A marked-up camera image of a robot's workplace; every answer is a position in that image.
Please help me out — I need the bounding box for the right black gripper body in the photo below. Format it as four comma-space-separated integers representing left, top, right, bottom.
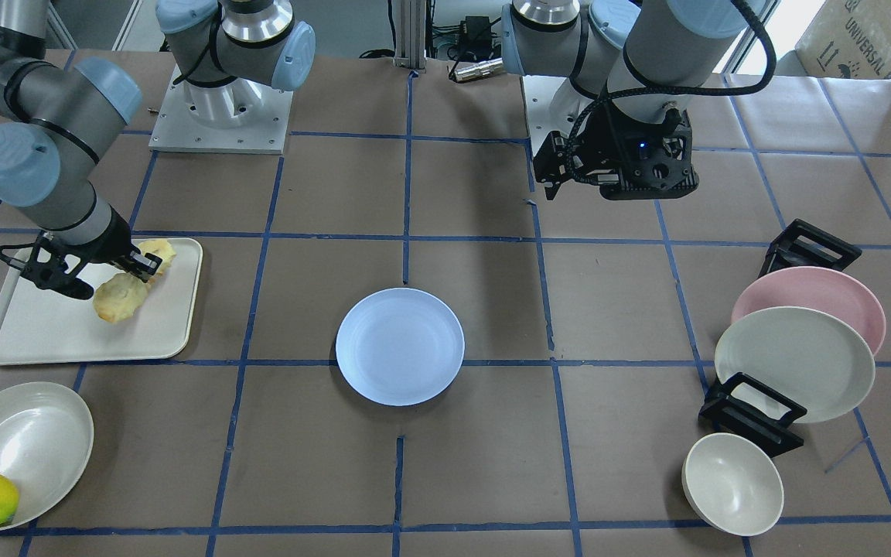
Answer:
0, 209, 141, 272

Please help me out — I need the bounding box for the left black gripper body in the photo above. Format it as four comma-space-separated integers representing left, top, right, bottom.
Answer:
533, 108, 699, 200

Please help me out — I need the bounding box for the blue plate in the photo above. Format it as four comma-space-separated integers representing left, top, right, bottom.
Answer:
335, 288, 466, 408

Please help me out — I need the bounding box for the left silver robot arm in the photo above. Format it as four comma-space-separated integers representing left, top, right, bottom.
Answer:
500, 1, 775, 200

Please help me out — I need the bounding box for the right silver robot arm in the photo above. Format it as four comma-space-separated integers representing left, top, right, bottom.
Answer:
0, 1, 317, 300

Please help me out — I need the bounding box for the beige round plate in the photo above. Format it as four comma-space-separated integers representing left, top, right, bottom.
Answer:
0, 381, 95, 531

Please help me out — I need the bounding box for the pink plate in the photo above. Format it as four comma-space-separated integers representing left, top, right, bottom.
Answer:
729, 267, 887, 355

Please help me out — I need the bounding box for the cream plate in rack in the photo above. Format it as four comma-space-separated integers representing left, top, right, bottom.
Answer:
714, 306, 876, 424

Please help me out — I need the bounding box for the white rectangular tray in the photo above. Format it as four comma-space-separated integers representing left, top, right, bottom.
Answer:
0, 237, 203, 364

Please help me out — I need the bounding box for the silver cylindrical connector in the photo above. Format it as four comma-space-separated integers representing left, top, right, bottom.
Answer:
449, 59, 507, 84

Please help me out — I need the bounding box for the cardboard box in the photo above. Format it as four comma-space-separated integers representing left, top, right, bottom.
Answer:
795, 1, 891, 79

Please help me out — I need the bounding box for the black dish rack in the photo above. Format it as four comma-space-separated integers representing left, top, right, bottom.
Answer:
700, 219, 887, 457

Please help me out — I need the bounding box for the beige bowl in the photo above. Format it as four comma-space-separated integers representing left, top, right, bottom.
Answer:
680, 432, 784, 537

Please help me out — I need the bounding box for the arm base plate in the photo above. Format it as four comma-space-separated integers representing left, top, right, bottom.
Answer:
522, 75, 592, 155
148, 68, 294, 155

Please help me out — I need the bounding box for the aluminium frame post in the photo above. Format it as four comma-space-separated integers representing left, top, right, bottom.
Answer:
391, 1, 432, 73

